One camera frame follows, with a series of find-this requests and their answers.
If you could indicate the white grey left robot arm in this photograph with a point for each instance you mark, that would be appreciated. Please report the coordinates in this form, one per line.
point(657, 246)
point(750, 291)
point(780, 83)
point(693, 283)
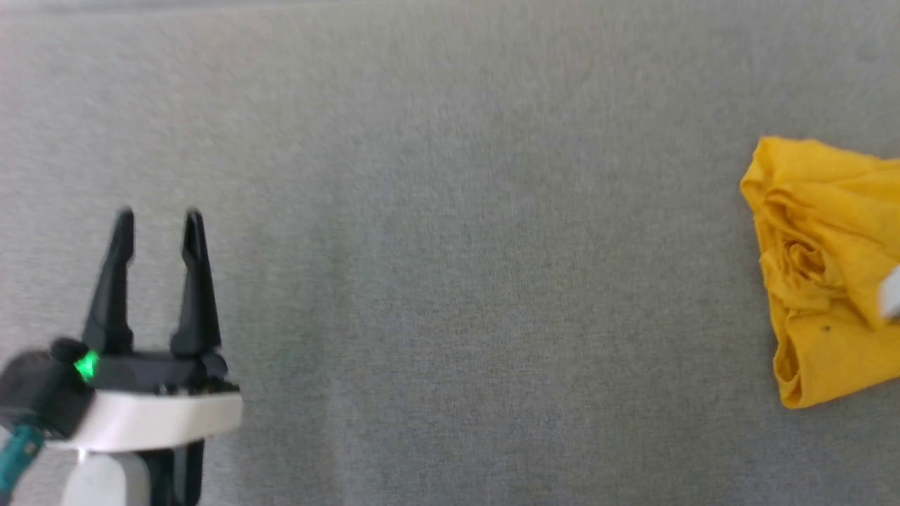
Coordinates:
point(119, 481)

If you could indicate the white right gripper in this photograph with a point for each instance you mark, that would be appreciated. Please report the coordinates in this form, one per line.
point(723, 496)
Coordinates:
point(891, 299)

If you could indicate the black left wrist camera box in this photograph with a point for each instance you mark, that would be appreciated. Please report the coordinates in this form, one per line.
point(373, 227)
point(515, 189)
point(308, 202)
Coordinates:
point(42, 393)

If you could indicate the grey-green fabric sofa cushion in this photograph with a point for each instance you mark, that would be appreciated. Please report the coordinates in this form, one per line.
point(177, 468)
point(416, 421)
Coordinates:
point(457, 246)

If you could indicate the yellow t-shirt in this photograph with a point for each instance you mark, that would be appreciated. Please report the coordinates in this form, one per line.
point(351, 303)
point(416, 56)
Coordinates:
point(830, 281)

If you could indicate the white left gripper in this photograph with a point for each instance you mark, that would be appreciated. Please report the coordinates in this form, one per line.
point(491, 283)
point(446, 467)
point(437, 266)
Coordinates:
point(155, 414)

